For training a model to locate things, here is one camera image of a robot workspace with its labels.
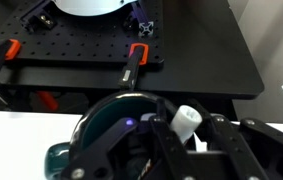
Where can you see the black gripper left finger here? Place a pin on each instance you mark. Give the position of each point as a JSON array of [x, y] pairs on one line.
[[132, 150]]

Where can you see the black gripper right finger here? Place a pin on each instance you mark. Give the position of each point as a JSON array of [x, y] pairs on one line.
[[253, 149]]

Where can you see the red Expo marker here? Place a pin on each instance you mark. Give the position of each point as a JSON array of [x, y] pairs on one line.
[[184, 123]]

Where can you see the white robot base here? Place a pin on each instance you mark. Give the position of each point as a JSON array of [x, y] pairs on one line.
[[90, 7]]

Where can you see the dark teal mug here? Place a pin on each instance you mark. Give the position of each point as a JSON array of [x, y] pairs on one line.
[[140, 106]]

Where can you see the orange black clamp near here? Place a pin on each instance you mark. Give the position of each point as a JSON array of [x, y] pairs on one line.
[[138, 56]]

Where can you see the black perforated breadboard base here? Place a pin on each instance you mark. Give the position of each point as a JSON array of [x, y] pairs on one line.
[[47, 33]]

